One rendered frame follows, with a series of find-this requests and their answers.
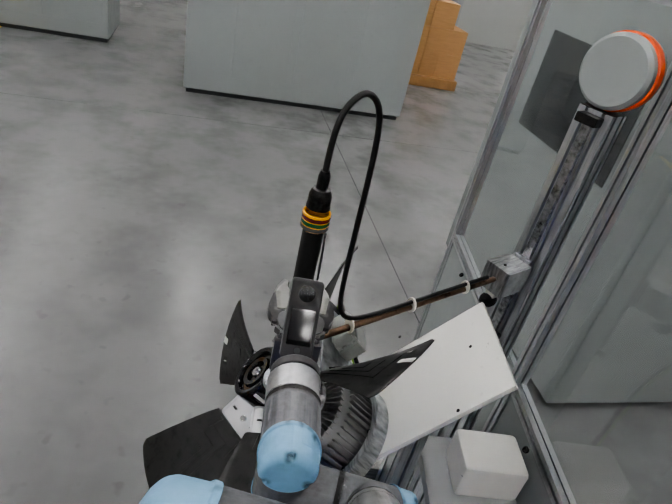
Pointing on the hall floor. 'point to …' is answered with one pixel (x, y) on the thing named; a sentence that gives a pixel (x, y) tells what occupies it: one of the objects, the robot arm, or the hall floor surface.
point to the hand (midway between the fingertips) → (303, 283)
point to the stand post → (401, 464)
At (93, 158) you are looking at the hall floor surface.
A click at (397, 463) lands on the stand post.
